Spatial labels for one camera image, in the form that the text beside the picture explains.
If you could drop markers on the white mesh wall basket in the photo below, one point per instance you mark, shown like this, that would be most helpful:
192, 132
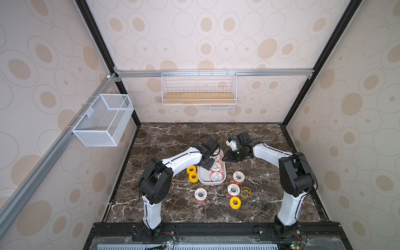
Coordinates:
105, 121

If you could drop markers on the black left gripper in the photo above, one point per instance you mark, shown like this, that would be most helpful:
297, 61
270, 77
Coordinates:
209, 164

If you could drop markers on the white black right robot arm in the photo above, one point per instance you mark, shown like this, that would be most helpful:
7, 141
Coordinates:
296, 175

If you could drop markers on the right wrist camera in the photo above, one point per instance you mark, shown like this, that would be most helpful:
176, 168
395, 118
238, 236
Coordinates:
232, 143

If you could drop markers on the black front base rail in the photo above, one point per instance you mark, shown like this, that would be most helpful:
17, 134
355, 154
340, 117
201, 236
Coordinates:
215, 236

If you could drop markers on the orange white tape roll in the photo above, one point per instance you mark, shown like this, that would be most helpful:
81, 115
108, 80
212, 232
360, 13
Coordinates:
216, 167
200, 194
238, 177
233, 190
216, 177
217, 157

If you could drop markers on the white wire wall shelf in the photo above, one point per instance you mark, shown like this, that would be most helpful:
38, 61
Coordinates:
213, 88

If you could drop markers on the yellow tape roll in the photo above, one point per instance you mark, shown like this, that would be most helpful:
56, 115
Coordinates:
191, 169
193, 177
235, 203

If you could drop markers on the white plastic storage box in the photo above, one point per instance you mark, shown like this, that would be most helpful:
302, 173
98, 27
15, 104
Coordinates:
205, 175

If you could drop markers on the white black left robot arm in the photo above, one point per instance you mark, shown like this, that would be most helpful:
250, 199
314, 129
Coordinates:
156, 179

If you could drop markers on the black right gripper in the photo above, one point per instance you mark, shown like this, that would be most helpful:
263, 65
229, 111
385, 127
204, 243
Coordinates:
236, 152

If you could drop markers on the yellow black tape spool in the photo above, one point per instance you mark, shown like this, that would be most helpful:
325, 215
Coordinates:
246, 192

